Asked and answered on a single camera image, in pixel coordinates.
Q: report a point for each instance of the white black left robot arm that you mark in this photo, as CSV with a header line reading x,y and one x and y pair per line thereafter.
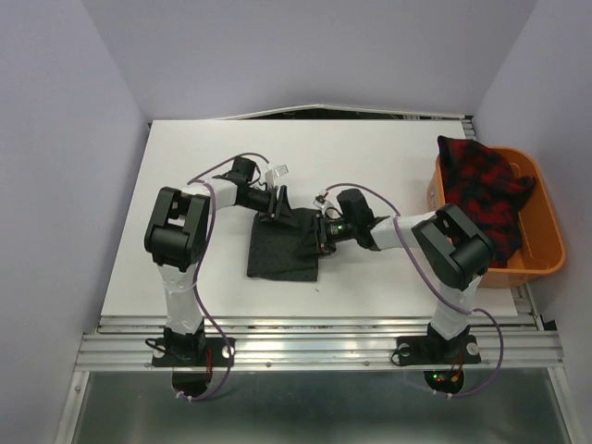
x,y
179,231

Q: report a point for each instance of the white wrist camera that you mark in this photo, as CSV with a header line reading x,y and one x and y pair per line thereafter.
x,y
327,208
273,173

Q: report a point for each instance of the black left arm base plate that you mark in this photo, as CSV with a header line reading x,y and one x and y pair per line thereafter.
x,y
215,354

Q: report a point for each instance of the aluminium extrusion frame rail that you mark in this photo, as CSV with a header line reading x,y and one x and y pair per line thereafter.
x,y
318,343

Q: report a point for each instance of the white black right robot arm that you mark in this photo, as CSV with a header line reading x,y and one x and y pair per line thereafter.
x,y
449,252

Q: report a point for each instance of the orange plastic bin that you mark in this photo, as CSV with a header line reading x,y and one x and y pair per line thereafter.
x,y
543,252

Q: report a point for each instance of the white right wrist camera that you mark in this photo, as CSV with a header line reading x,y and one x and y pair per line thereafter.
x,y
327,208

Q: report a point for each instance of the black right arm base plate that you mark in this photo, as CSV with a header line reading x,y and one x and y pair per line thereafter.
x,y
424,350

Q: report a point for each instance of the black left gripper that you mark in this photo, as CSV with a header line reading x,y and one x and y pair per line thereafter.
x,y
284,215

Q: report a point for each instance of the dark grey dotted skirt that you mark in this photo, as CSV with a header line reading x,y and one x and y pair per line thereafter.
x,y
272,250

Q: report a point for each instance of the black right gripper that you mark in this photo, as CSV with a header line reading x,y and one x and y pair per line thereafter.
x,y
324,245

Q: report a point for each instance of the red black plaid skirt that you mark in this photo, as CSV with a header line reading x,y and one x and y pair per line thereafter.
x,y
481,182

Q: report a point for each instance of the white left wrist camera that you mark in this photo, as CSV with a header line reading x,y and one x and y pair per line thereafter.
x,y
273,173

